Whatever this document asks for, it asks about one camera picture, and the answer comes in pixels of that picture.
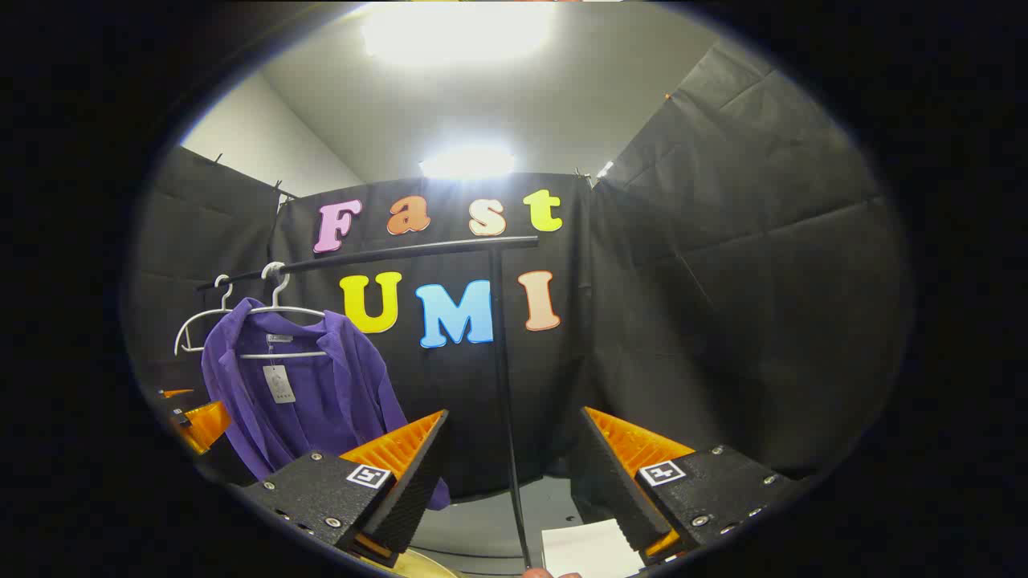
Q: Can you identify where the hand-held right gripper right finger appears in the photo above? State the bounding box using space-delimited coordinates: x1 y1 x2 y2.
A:
569 406 804 567

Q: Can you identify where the large ceiling light panel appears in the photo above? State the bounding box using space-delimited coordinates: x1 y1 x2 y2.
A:
360 2 557 67

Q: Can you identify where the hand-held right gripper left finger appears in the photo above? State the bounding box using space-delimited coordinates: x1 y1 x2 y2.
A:
241 409 451 568

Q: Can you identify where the black backdrop cloth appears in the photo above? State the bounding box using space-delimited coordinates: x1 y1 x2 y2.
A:
124 40 912 500

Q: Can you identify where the purple ribbed shirt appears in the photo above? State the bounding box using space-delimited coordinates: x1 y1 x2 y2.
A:
201 297 452 511

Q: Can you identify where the black metal clothes rack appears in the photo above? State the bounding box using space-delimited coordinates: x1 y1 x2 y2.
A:
197 235 541 569

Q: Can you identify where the white plastic hanger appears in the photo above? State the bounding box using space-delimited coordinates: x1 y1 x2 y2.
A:
174 275 242 356
238 262 330 360

